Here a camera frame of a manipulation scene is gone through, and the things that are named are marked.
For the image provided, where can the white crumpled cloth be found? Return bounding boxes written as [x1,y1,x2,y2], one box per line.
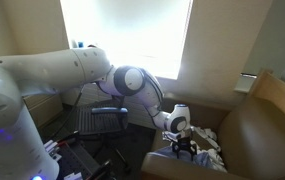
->
[204,149,228,173]
[193,126,222,153]

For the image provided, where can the bright window with sill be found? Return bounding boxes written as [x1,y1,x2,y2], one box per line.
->
[60,0,194,81]

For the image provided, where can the red and white cables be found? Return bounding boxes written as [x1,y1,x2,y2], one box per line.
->
[42,130,80,158]

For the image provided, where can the brown cardboard box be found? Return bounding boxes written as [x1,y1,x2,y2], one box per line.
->
[140,68,285,180]

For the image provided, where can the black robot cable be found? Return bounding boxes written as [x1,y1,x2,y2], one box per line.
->
[52,83,86,138]

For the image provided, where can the black mesh office chair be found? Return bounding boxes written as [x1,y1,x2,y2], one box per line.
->
[71,96,134,175]

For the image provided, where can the light wooden cabinet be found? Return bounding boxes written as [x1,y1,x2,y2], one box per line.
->
[23,93,65,130]

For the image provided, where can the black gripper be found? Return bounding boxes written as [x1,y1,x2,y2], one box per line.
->
[171,130,198,162]

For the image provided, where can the blue t-shirt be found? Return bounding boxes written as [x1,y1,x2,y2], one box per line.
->
[147,145,217,171]

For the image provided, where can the black perforated robot table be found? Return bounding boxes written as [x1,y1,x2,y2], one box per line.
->
[43,133,114,180]

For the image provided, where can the white slatted wall heater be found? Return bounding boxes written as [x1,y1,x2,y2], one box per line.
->
[61,83,161,130]

